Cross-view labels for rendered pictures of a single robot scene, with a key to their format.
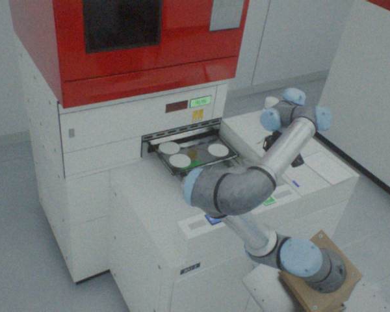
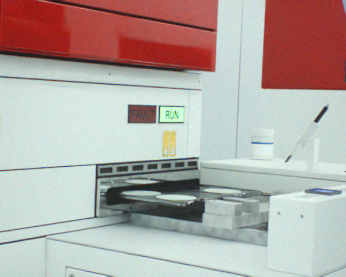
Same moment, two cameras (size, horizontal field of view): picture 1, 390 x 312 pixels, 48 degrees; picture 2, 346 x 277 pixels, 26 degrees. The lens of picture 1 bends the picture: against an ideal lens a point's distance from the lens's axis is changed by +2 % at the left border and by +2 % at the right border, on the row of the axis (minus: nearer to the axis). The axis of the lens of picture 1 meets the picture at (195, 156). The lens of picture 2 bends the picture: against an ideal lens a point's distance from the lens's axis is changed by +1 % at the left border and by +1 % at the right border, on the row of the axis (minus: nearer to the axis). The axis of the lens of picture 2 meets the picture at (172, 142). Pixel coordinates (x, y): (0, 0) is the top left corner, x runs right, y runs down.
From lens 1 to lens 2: 1.24 m
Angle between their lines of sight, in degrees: 39
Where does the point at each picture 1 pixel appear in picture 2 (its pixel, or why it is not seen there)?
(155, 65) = (122, 8)
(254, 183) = not seen: outside the picture
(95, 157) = (27, 197)
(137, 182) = (115, 238)
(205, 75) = (183, 52)
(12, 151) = not seen: outside the picture
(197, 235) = (322, 200)
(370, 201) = not seen: outside the picture
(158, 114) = (119, 123)
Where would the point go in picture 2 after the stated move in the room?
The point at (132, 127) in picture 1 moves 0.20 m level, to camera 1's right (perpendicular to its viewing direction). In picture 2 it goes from (83, 141) to (163, 142)
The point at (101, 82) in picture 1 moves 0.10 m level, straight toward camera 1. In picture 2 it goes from (53, 12) to (74, 8)
